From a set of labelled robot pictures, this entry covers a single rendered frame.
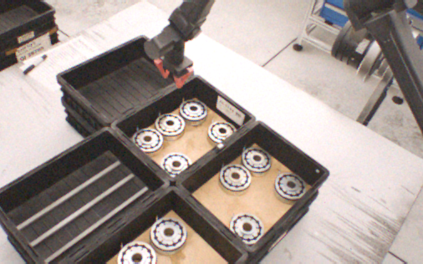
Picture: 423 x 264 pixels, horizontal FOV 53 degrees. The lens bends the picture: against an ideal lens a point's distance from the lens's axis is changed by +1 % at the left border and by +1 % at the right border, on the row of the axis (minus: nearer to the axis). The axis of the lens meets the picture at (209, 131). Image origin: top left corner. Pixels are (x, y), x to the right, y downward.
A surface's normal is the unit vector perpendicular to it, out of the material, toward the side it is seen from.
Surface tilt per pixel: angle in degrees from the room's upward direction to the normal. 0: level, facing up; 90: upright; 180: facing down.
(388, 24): 87
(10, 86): 0
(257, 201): 0
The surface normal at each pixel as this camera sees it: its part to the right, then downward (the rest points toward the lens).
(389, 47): -0.66, 0.48
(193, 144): 0.11, -0.66
